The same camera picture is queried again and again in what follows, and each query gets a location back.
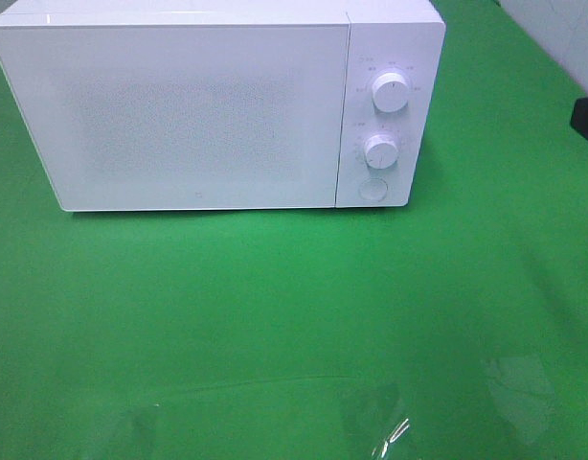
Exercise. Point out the white partition panel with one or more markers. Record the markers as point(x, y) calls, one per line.
point(560, 28)

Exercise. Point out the white upper microwave knob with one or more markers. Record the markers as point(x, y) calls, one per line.
point(390, 92)

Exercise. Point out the white lower microwave knob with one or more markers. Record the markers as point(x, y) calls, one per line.
point(381, 152)

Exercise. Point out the white microwave oven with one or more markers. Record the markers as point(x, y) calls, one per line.
point(384, 36)

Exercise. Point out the white microwave knob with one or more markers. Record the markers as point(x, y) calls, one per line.
point(390, 92)
point(381, 152)

